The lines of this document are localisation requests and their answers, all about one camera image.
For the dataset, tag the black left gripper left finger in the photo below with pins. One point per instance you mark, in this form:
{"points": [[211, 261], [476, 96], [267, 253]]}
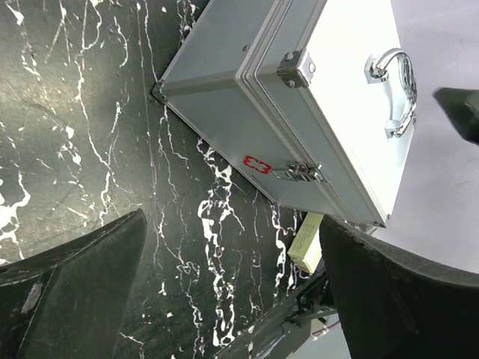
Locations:
{"points": [[69, 301]]}

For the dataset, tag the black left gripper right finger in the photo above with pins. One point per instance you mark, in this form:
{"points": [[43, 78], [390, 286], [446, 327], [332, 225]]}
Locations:
{"points": [[395, 304]]}

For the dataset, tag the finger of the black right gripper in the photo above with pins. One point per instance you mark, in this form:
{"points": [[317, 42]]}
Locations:
{"points": [[461, 108]]}

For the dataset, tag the grey plastic medicine case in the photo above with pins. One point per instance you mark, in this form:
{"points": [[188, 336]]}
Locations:
{"points": [[313, 102]]}

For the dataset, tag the white cardboard medicine box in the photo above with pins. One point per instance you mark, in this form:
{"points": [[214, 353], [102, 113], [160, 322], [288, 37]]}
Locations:
{"points": [[305, 251]]}

